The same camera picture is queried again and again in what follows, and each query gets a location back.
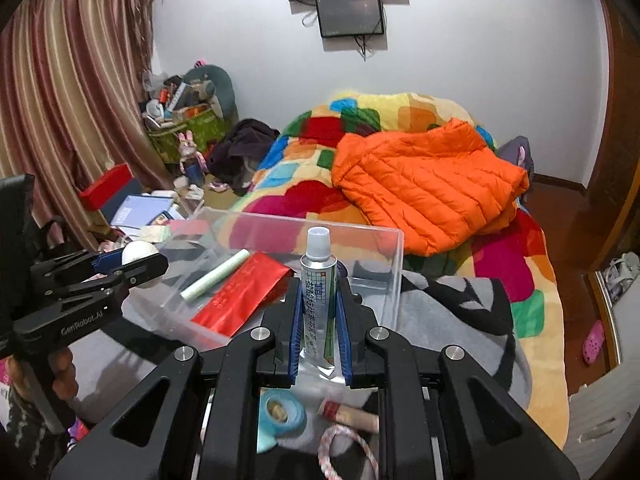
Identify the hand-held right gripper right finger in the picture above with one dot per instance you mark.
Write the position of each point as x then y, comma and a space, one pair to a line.
344, 332

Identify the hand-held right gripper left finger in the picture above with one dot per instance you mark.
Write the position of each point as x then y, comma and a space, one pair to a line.
296, 332

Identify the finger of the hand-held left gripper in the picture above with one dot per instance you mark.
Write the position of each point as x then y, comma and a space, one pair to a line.
145, 270
107, 260

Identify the white tape roll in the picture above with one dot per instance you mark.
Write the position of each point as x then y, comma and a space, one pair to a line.
137, 252

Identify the red foil packet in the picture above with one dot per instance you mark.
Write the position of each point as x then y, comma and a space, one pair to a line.
240, 292

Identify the pale green tube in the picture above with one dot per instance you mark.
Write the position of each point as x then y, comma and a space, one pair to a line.
215, 274

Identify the clear plastic storage box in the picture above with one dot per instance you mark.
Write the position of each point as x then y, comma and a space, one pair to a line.
370, 260

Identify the blue tape roll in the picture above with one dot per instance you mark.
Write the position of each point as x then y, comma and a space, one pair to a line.
280, 412

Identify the beige stick with red band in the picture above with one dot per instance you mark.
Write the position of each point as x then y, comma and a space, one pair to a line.
352, 415

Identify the person's left forearm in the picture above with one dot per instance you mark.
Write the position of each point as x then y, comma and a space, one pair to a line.
25, 435

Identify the person's left hand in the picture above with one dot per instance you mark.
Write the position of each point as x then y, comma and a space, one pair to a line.
62, 375

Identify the blue white booklet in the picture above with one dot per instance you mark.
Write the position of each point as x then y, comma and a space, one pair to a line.
142, 210

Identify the red box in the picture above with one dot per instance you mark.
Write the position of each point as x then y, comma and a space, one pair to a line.
105, 187

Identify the grey black blanket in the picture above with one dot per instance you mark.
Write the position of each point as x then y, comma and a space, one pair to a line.
450, 320

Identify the pink rabbit toy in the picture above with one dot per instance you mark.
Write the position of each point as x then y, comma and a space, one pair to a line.
189, 147

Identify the green bag of clutter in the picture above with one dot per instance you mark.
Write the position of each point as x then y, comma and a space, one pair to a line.
185, 130

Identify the dark clothes pile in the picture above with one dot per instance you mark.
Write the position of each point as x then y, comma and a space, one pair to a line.
245, 147

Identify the colourful patchwork blanket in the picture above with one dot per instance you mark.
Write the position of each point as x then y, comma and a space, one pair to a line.
310, 160

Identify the orange down jacket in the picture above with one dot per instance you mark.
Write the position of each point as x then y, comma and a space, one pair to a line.
430, 180

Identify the striped brown curtain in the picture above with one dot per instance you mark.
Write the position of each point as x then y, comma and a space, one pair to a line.
65, 85

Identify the grey green neck pillow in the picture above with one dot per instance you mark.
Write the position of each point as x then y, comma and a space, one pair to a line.
217, 82

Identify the pink slipper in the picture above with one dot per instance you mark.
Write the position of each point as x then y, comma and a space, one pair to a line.
593, 342

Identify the purple cloth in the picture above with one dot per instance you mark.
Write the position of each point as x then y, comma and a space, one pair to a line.
520, 155

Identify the white shoes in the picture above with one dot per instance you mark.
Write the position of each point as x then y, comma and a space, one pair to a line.
622, 270

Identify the wooden door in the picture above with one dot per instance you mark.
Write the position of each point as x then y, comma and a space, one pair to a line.
612, 135

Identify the small black wall monitor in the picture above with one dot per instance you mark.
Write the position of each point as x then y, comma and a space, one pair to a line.
350, 15

